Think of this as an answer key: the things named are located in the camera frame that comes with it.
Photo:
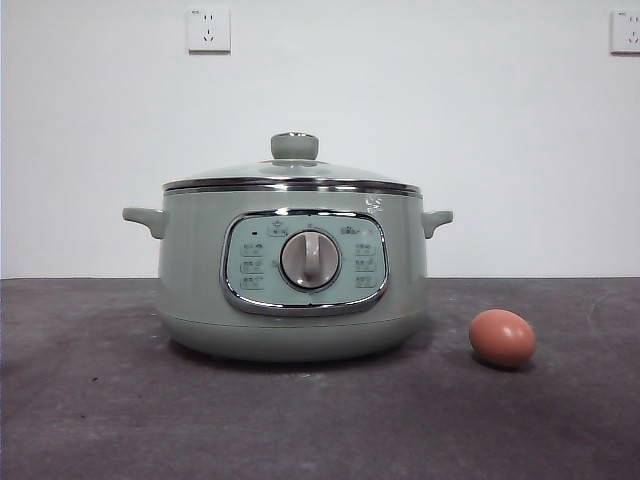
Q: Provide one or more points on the sage green electric pot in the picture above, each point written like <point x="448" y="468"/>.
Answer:
<point x="200" y="250"/>

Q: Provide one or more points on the glass lid with green knob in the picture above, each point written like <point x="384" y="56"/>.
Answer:
<point x="295" y="147"/>

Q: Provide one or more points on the white wall socket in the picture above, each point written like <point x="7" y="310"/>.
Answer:
<point x="626" y="32"/>
<point x="209" y="30"/>

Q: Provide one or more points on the brown egg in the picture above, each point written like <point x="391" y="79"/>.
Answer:
<point x="502" y="339"/>

